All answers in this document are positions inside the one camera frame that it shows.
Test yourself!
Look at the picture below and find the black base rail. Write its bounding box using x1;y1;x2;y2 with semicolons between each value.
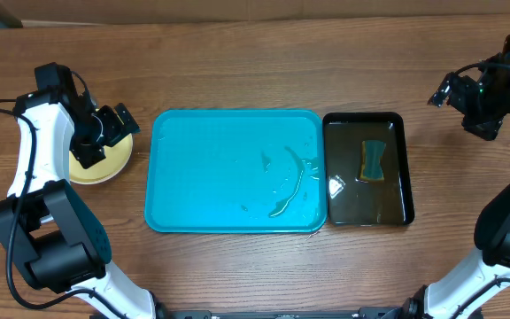
161;307;398;319

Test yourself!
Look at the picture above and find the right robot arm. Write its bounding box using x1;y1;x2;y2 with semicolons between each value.
387;34;510;318

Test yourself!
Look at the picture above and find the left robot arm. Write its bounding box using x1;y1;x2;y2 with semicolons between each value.
0;62;171;318

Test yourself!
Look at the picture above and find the green yellow sponge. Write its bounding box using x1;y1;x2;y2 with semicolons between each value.
359;140;386;182

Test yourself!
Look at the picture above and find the yellow plate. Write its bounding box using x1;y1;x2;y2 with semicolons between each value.
68;108;135;186

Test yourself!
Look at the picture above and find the black water tray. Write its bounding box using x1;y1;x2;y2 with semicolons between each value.
322;112;415;226

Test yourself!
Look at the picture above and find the teal plastic tray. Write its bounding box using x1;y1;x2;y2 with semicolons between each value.
143;109;328;234

